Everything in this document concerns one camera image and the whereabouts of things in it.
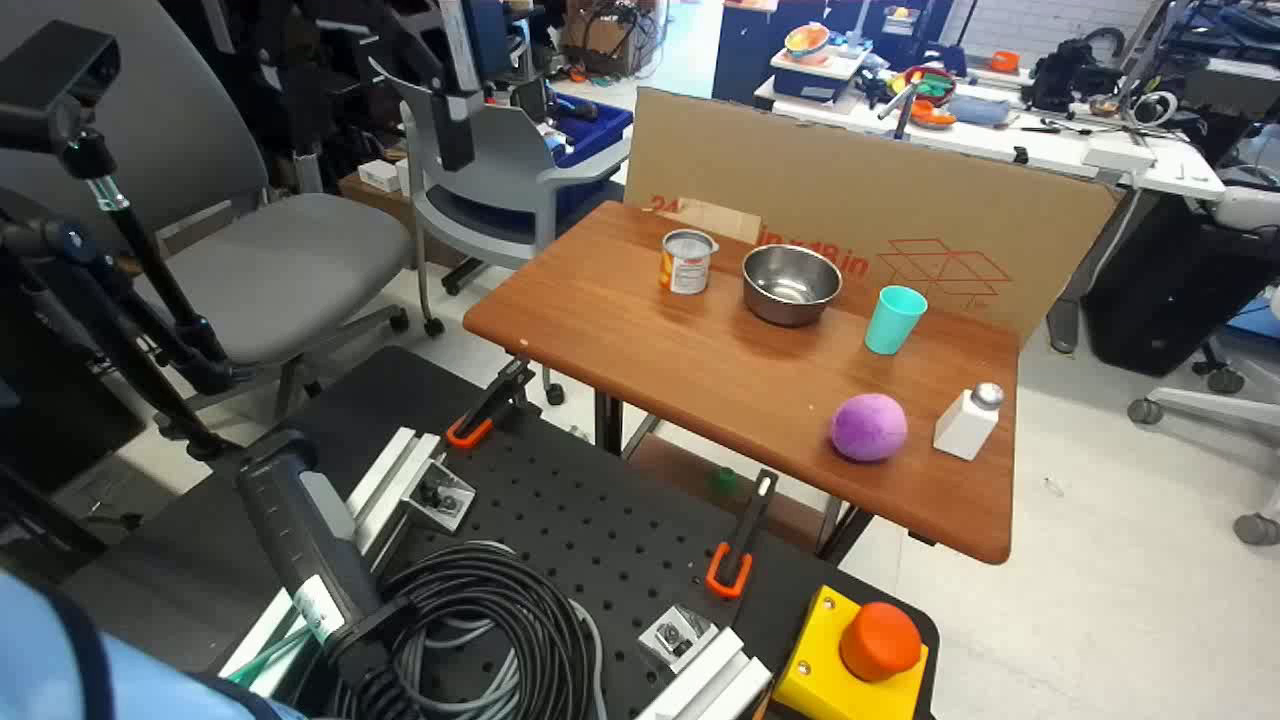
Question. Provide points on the blue plastic crate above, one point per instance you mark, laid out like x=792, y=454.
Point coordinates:
x=592, y=129

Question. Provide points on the purple plush ball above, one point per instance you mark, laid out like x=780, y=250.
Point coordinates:
x=870, y=430

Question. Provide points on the aluminium rail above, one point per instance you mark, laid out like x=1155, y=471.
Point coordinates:
x=712, y=675
x=387, y=475

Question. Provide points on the wooden table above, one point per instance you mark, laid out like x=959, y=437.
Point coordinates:
x=745, y=384

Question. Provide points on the steel bowl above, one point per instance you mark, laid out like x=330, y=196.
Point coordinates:
x=790, y=281

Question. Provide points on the light blue cloth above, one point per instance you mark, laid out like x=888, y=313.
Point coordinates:
x=94, y=666

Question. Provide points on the black perforated board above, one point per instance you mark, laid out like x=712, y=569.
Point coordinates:
x=600, y=506

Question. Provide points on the tin can with fruit label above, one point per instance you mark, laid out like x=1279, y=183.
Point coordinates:
x=690, y=260

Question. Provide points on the brown cardboard sheet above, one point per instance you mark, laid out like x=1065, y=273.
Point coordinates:
x=826, y=187

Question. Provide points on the teal plastic cup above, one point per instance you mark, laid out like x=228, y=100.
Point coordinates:
x=895, y=321

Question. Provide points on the grey plastic chair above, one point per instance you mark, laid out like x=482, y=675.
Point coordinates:
x=494, y=174

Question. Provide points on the grey fabric office chair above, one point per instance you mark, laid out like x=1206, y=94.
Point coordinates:
x=267, y=264

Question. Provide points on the white salt shaker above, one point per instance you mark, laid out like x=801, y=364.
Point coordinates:
x=964, y=425

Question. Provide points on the yellow emergency stop box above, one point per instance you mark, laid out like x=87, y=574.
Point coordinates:
x=816, y=668

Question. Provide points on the white office chair base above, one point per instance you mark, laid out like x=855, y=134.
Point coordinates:
x=1206, y=401

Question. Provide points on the tray of orange toys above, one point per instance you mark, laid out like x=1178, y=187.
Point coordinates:
x=814, y=45

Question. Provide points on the black camera on tripod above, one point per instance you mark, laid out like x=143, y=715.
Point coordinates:
x=61, y=81

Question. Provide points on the white desk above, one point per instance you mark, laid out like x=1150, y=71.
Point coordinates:
x=1065, y=143

